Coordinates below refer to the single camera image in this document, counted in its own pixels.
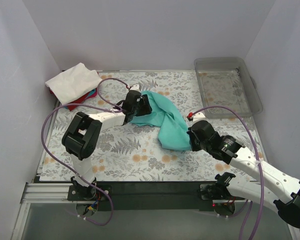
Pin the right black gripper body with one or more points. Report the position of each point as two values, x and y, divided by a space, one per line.
193 139

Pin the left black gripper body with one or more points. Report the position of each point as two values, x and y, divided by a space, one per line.
144 106

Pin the teal t shirt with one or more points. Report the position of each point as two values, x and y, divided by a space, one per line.
172 127

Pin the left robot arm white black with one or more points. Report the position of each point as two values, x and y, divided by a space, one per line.
81 137

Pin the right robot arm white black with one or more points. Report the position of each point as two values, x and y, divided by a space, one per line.
276 190

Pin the floral table mat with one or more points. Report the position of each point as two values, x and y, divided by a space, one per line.
131 152

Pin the blue folded t shirt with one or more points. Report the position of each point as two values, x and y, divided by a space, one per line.
90 94

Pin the clear plastic bin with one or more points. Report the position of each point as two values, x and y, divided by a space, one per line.
226 81

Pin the white folded t shirt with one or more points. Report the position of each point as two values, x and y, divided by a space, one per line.
73 83

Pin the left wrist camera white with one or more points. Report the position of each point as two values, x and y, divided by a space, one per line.
135 87

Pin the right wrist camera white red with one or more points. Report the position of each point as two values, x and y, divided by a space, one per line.
195 116

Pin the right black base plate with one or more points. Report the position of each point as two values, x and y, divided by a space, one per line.
217 193

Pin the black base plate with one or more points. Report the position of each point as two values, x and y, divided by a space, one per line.
217 193
83 193

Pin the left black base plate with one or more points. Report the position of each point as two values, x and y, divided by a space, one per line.
83 193

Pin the aluminium front rail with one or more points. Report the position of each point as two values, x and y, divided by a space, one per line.
45 193

